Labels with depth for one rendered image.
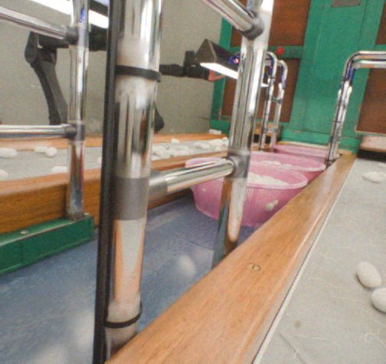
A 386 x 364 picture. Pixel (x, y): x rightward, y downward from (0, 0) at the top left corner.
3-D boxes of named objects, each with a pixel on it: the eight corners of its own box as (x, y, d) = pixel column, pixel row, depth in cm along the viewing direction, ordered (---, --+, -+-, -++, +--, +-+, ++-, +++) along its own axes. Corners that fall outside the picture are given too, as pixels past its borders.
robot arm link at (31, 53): (105, 34, 99) (47, 34, 112) (84, 26, 91) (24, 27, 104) (103, 71, 101) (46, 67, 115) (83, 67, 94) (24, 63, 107)
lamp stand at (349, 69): (317, 187, 99) (345, 49, 90) (325, 178, 116) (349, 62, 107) (381, 201, 90) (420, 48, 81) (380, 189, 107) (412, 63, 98)
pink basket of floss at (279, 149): (289, 176, 112) (294, 152, 110) (261, 163, 138) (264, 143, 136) (348, 181, 118) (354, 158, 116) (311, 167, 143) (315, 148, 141)
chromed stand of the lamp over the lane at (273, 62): (214, 165, 119) (228, 50, 110) (233, 160, 136) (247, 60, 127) (258, 174, 110) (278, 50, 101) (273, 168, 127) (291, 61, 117)
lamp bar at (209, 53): (192, 61, 95) (194, 38, 94) (256, 86, 148) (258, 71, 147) (214, 62, 91) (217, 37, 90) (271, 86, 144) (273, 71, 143)
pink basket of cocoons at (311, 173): (228, 192, 80) (233, 159, 78) (232, 174, 105) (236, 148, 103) (329, 208, 76) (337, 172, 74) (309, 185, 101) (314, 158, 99)
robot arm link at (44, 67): (78, 126, 109) (50, 47, 110) (63, 126, 103) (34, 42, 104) (68, 132, 112) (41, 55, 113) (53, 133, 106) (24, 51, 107)
